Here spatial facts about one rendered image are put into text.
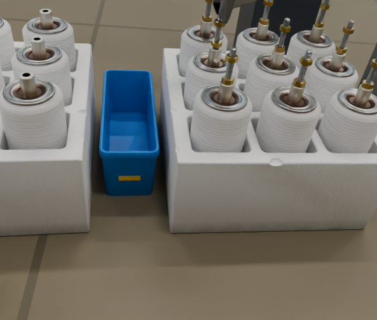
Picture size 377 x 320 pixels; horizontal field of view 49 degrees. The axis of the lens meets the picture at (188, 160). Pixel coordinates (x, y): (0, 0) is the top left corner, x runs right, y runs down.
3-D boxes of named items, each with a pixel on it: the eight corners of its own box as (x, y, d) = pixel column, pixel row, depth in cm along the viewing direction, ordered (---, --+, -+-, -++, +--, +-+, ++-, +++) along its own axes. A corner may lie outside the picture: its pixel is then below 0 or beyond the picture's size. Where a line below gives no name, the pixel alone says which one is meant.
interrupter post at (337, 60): (328, 70, 78) (334, 54, 76) (327, 65, 80) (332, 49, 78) (341, 72, 78) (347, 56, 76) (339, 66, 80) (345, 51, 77)
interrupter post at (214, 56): (208, 60, 76) (210, 43, 74) (220, 62, 76) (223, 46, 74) (205, 65, 75) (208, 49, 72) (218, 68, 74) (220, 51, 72)
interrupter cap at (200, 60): (198, 51, 79) (198, 47, 78) (236, 59, 78) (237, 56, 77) (188, 69, 73) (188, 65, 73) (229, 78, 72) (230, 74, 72)
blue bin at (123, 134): (105, 111, 103) (103, 68, 95) (149, 112, 105) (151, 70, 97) (101, 199, 81) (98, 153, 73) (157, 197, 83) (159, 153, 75)
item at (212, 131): (183, 193, 75) (193, 112, 63) (185, 159, 82) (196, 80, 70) (235, 199, 75) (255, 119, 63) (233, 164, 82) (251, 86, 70)
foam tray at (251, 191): (159, 112, 105) (163, 47, 93) (304, 115, 111) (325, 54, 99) (170, 233, 76) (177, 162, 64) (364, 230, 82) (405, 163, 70)
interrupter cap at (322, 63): (315, 75, 76) (316, 72, 76) (313, 56, 82) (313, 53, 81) (356, 81, 76) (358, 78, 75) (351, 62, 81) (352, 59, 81)
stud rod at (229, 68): (222, 92, 65) (230, 48, 60) (222, 89, 66) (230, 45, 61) (228, 93, 65) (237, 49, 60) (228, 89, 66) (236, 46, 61)
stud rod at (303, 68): (295, 95, 67) (309, 53, 62) (291, 92, 67) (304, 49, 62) (300, 93, 67) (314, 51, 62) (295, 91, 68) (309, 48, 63)
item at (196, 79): (185, 121, 91) (194, 46, 79) (227, 131, 90) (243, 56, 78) (173, 147, 84) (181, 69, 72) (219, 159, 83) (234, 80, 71)
